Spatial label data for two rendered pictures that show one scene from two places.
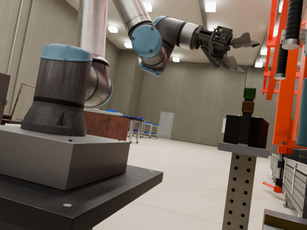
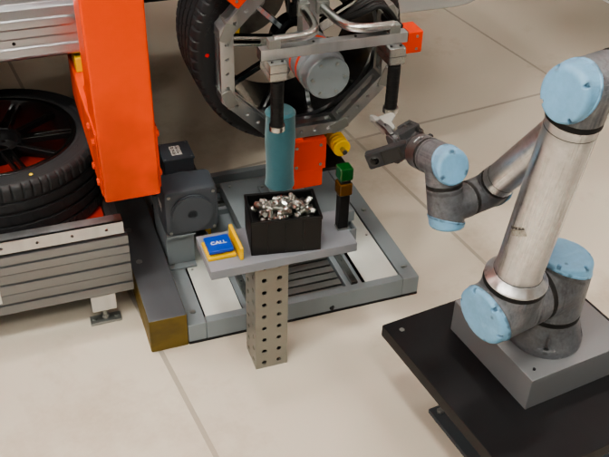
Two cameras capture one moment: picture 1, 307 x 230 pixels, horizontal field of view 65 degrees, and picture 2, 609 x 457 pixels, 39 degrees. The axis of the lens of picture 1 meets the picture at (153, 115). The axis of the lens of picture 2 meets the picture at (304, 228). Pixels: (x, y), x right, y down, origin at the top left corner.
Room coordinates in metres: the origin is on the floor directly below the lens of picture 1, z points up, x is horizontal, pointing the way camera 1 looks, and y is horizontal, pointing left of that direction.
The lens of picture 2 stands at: (2.38, 1.04, 1.95)
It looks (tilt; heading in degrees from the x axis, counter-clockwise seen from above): 37 degrees down; 225
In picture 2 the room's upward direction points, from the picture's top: 2 degrees clockwise
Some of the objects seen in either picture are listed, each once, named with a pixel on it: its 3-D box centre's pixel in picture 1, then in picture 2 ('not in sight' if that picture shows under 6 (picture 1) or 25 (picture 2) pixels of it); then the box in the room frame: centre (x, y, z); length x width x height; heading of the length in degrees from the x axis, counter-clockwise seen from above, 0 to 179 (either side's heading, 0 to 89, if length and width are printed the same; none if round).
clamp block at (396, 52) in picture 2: not in sight; (391, 49); (0.65, -0.38, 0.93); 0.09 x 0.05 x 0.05; 66
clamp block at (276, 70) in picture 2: (293, 36); (274, 65); (0.96, -0.52, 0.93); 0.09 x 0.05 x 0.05; 66
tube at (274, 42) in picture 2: not in sight; (289, 13); (0.86, -0.57, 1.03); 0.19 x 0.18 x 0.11; 66
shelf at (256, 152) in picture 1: (245, 149); (276, 243); (1.04, -0.42, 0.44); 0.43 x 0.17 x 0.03; 156
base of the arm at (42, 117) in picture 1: (57, 116); (546, 319); (0.75, 0.30, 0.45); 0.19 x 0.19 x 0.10
